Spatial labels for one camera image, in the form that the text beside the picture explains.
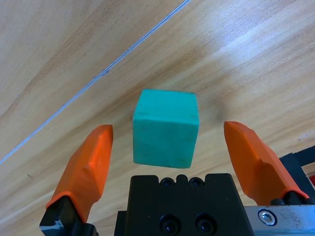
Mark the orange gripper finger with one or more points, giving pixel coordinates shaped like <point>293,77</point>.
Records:
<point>88,167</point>
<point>253,159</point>

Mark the red wooden cube block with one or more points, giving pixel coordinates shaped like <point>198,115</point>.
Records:
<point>313,180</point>

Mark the green wooden cube block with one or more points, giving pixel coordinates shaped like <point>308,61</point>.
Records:
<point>165,127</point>

